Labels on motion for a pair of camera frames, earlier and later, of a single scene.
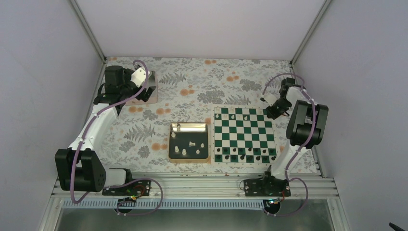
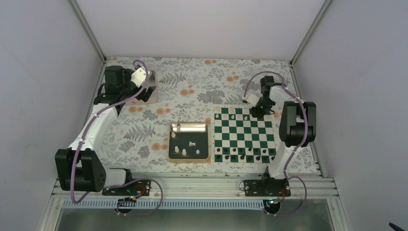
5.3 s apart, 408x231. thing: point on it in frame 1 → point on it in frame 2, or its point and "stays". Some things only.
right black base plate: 267,186 stays
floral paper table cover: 187,89 stays
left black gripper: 146,96 stays
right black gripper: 273,114 → 257,114
